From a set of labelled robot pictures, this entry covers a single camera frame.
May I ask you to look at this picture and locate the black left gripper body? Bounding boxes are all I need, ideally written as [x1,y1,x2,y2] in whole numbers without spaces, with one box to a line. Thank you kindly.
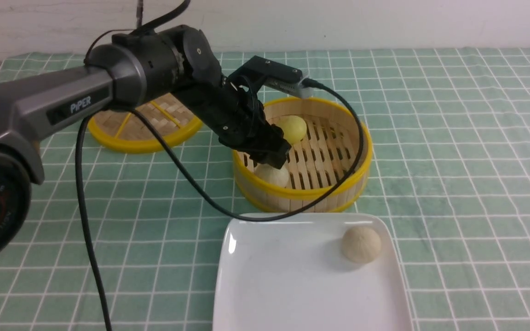
[173,81,291,159]

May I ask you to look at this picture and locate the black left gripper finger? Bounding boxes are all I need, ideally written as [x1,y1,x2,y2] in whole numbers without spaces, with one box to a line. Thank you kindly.
[265,152,288,169]
[247,152,267,164]

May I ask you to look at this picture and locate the white steamed bun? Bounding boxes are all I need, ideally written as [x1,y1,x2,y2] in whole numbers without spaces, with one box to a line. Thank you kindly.
[340,226,381,264]
[253,164,290,187]

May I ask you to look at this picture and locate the yellow steamed bun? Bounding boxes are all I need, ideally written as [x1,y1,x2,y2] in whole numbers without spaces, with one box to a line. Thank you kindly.
[276,115,307,145]

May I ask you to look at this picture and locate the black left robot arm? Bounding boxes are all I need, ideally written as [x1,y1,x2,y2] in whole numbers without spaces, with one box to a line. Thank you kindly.
[0,25,290,251]

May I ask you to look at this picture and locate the white square plate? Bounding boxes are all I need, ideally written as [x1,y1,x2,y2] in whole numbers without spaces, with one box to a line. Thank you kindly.
[212,212,414,331]

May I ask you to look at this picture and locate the yellow rimmed bamboo steamer basket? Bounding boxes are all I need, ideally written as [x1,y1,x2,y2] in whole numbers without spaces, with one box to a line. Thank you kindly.
[233,97,360,212]

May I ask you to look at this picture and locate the yellow bamboo steamer lid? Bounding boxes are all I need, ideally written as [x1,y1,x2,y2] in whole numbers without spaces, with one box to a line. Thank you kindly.
[88,94,203,154]

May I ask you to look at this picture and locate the green checked tablecloth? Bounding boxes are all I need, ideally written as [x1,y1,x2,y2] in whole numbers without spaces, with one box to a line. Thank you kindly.
[0,48,530,331]

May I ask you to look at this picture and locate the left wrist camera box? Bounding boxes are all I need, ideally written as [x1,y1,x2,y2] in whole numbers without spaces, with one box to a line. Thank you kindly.
[228,55,313,100]

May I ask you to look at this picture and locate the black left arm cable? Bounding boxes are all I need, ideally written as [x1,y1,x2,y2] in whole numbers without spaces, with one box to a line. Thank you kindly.
[75,0,365,331]

